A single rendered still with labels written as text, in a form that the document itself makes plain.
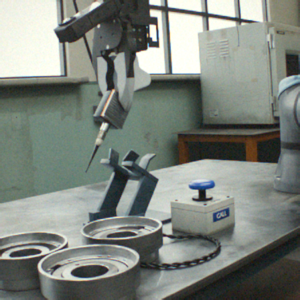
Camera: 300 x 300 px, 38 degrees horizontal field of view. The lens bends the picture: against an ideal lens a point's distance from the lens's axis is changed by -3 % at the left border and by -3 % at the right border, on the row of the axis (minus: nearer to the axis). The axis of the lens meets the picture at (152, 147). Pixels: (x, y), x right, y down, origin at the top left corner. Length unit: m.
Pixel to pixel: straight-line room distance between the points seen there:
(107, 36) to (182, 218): 0.30
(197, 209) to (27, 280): 0.27
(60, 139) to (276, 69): 1.31
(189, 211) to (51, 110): 1.80
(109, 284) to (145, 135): 2.42
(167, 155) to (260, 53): 0.89
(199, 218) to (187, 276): 0.16
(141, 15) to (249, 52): 2.12
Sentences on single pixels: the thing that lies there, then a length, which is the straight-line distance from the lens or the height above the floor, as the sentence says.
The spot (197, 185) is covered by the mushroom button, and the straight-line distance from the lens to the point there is 0.67.
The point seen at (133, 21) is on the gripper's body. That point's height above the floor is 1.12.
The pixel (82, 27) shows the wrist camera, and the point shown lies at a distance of 0.68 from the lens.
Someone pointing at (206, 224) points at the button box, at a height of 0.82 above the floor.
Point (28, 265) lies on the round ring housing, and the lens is 0.51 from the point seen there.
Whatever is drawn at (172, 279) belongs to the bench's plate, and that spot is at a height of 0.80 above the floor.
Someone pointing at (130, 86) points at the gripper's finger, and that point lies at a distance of 0.70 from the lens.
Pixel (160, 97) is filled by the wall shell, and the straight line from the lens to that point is 2.92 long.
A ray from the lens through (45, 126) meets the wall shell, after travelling 2.39.
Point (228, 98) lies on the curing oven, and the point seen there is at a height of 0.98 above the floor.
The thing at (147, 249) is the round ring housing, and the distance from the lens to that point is 0.55.
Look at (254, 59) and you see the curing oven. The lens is 2.80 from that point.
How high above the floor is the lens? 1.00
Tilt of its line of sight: 6 degrees down
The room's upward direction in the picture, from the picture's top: 4 degrees counter-clockwise
